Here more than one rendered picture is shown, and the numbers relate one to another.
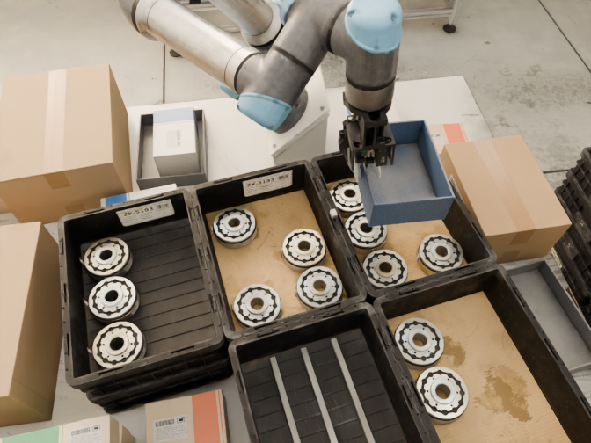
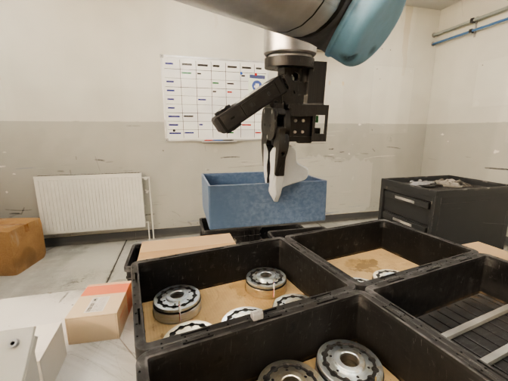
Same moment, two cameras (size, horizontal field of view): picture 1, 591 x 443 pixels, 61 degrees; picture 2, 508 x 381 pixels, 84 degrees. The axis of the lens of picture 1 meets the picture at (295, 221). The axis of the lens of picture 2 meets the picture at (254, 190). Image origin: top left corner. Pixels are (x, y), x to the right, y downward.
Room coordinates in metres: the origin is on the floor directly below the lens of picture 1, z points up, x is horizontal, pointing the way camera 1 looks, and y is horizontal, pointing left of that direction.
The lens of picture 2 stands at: (0.70, 0.31, 1.22)
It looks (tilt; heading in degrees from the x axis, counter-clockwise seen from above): 12 degrees down; 263
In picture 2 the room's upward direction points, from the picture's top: straight up
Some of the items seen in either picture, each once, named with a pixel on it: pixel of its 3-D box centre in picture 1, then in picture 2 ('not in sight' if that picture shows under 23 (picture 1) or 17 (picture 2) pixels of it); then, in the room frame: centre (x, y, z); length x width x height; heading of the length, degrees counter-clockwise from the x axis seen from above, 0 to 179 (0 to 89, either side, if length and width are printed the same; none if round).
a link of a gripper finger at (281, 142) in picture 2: (352, 142); (278, 145); (0.61, -0.10, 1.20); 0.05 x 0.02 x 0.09; 97
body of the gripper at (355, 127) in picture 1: (368, 127); (292, 103); (0.59, -0.12, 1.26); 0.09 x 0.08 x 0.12; 7
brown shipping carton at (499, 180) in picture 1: (493, 199); (190, 273); (0.80, -0.54, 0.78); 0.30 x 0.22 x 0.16; 9
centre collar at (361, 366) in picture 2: (319, 286); (349, 360); (0.50, -0.05, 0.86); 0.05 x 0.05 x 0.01
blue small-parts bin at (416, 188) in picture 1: (397, 170); (258, 195); (0.63, -0.20, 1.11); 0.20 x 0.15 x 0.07; 7
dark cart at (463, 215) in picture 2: not in sight; (435, 246); (-0.75, -1.35, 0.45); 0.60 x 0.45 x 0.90; 8
